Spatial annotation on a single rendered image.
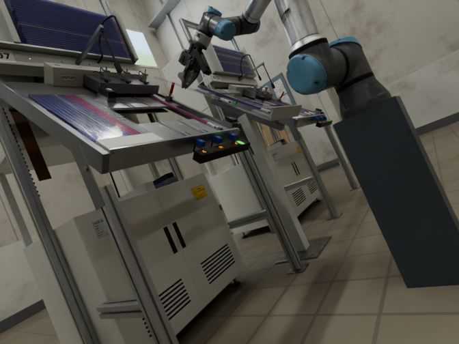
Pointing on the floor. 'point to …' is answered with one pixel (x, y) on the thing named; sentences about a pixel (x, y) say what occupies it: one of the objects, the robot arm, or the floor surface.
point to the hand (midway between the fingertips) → (186, 87)
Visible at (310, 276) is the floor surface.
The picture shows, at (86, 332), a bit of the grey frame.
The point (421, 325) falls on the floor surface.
